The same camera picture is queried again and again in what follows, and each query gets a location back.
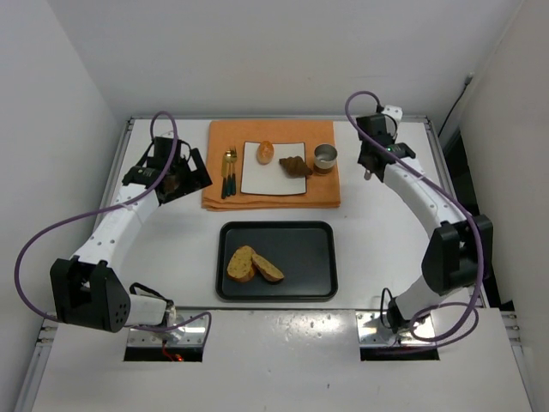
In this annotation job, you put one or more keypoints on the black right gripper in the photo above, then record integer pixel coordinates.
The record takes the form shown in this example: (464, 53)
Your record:
(369, 160)

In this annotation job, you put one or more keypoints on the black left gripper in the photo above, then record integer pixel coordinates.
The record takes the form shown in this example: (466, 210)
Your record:
(189, 170)

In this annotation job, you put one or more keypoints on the gold spoon green handle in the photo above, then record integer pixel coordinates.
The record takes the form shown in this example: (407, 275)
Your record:
(231, 171)

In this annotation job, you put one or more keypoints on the brown croissant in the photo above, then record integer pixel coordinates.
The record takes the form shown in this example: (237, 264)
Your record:
(295, 167)

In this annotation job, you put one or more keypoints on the sesame bread roll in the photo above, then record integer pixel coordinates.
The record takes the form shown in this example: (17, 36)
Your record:
(265, 152)

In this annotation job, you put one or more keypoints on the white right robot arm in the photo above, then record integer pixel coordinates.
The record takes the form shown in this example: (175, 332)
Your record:
(459, 251)

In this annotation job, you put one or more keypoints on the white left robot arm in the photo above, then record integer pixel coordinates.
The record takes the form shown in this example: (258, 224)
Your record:
(86, 288)

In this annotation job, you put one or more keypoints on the left bread slice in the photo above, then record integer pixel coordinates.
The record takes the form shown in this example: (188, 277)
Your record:
(240, 267)

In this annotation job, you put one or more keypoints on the bread slice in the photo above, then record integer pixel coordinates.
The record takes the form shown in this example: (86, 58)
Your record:
(269, 272)
(240, 267)

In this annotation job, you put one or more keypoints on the right bread slice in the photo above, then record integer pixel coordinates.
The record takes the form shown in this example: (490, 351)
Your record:
(269, 272)

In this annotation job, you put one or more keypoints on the orange cloth placemat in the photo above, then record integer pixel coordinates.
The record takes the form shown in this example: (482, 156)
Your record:
(323, 190)

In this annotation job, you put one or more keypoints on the metal cup with brown sleeve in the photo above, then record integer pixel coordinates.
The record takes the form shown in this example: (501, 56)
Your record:
(325, 157)

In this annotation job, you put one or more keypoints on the white square plate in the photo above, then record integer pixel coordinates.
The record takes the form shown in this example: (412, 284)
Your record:
(271, 179)

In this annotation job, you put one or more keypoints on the black baking tray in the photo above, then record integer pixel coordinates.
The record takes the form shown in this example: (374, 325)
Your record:
(304, 251)

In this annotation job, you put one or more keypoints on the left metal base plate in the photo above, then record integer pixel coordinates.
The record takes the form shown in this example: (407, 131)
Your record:
(191, 332)

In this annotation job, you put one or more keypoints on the metal base plate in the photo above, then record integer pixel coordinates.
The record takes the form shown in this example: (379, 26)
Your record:
(191, 332)
(373, 334)

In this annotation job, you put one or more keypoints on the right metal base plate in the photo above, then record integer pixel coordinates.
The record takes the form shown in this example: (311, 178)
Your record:
(373, 334)

